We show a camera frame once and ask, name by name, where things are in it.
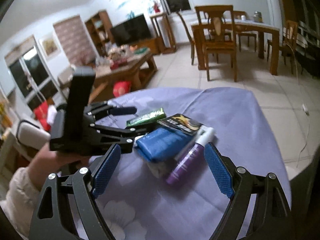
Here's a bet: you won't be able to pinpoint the left hand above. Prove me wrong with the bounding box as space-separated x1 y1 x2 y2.
28 142 89 191

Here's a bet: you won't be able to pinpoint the red gift bag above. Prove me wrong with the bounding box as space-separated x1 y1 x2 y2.
113 81 132 98

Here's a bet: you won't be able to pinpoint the blue tissue pack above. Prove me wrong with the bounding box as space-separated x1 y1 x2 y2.
135 128 193 163

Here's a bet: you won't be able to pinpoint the green gum pack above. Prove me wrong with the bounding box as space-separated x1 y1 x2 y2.
126 108 167 127

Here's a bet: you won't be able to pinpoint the wooden coffee table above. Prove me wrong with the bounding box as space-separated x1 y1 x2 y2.
89 49 157 103

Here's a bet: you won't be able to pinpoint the purple floral tablecloth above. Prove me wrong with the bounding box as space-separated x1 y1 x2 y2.
96 87 291 239

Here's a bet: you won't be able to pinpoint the black snack packet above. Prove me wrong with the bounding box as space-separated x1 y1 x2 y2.
157 114 202 135

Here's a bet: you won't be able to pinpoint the wooden bookshelf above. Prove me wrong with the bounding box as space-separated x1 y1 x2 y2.
85 10 115 56

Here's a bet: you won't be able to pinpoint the purple spray bottle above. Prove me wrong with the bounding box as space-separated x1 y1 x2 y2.
165 126 215 185

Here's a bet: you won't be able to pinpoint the black television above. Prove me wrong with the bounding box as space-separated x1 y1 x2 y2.
110 14 152 46

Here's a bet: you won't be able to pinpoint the wooden dining chair front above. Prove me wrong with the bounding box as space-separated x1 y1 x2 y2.
195 5 238 82

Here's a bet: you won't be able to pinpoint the wooden dining chair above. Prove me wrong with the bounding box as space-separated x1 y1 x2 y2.
195 5 238 82
267 20 298 75

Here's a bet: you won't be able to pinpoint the wooden dining chair right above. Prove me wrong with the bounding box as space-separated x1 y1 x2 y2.
267 20 298 75

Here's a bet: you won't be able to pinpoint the wooden dining table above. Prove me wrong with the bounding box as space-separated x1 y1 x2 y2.
191 20 280 75

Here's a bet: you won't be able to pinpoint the white standing air conditioner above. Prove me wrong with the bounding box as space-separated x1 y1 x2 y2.
267 0 283 31

